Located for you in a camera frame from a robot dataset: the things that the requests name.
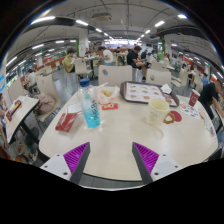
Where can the ceiling lights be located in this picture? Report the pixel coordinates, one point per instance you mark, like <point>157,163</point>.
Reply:
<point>81,22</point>

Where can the beige chair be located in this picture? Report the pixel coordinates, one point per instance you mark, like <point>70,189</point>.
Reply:
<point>46,88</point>
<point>158,76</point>
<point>81,66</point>
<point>115,75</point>

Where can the clear plastic bag with food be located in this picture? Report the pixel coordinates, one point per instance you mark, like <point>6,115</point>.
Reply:
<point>107,93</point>

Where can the white side table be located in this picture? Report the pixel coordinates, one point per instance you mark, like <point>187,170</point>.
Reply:
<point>23,113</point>

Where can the printed paper flyer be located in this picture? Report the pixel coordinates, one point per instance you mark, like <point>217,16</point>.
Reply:
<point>190,111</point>

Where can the red cardboard food carton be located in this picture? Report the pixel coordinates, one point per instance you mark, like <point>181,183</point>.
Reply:
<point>66,122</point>

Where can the flat round red coaster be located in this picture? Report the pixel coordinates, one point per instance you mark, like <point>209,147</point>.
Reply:
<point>177,116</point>

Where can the crumpled white napkin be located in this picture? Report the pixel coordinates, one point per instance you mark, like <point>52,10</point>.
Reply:
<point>166,89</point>

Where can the red paper cup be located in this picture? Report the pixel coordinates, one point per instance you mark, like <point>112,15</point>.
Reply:
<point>193,98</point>

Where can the white paper receipt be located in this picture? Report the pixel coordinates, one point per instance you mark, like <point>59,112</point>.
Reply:
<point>74,108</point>

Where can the clear bottle with blue liquid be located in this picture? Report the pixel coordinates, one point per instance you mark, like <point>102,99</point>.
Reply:
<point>90,110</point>

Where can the person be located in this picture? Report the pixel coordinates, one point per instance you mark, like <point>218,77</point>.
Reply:
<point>31,78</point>
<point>107,56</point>
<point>134,58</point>
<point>208,95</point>
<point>68,61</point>

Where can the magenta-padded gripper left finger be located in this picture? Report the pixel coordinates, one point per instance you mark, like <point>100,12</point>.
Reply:
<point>60,166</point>

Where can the small red sauce packet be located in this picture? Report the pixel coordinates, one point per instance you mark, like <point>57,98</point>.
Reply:
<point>110,106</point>

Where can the dark tray with paper liner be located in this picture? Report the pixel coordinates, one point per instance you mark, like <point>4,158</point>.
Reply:
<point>143,92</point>

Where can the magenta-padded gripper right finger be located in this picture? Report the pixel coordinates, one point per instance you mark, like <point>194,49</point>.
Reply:
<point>160,166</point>

